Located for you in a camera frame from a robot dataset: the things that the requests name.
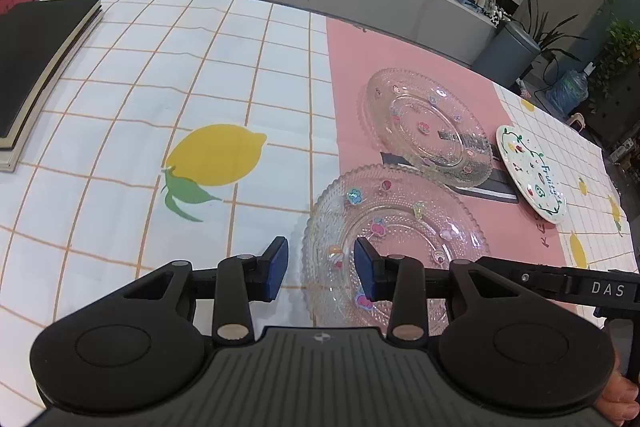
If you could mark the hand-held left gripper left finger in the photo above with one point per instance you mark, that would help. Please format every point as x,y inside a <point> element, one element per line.
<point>275,269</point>

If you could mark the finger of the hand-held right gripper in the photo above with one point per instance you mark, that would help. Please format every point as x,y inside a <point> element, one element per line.
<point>525,278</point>

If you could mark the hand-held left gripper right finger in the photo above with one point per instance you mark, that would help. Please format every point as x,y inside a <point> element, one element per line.
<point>365,272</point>

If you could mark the clear glass plate with stickers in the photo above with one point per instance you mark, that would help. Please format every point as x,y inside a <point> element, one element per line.
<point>427,122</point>
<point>400,212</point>

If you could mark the white painted plate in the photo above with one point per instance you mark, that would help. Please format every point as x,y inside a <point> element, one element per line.
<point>532,172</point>

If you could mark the person's right hand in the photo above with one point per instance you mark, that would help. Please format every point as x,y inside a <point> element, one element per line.
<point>620,402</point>

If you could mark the pink printed mat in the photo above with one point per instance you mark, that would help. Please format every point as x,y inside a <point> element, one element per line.
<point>345,107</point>

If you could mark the large water bottle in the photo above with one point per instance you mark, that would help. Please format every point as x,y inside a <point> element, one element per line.
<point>567,94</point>

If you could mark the grey trash bin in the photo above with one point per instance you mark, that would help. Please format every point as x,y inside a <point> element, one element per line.
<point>505,52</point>

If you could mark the lemon print checked tablecloth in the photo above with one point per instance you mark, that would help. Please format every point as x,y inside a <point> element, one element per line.
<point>150,72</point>

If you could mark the bushy green plant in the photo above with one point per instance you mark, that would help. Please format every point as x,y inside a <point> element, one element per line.
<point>622,52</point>

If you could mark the potted snake plant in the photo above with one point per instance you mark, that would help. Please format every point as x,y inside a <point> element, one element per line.
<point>547,39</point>

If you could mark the decorative patterned plate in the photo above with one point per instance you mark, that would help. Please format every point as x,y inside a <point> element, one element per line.
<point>489,2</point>

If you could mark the black notebook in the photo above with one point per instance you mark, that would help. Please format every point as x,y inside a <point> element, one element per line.
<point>35,57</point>

